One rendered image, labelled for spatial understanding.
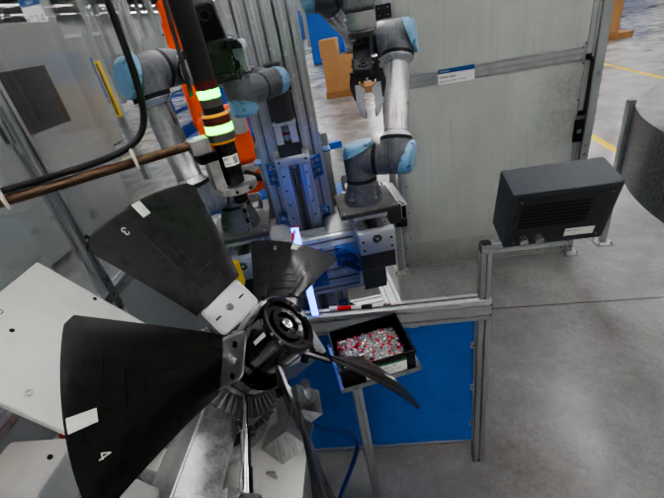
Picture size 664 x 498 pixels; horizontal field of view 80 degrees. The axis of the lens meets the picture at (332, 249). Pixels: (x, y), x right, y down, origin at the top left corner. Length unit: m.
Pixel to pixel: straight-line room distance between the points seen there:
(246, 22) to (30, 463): 1.37
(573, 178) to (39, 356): 1.19
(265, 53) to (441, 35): 1.19
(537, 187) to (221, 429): 0.89
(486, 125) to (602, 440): 1.69
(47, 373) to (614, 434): 2.01
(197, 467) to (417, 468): 1.34
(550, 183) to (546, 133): 1.65
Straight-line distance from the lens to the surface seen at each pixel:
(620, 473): 2.07
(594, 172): 1.19
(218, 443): 0.75
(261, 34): 1.56
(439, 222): 2.79
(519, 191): 1.09
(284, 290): 0.86
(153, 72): 1.38
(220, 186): 0.68
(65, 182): 0.65
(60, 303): 0.91
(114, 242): 0.78
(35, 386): 0.82
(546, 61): 2.66
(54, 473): 1.11
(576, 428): 2.14
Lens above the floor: 1.68
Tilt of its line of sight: 30 degrees down
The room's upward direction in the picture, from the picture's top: 11 degrees counter-clockwise
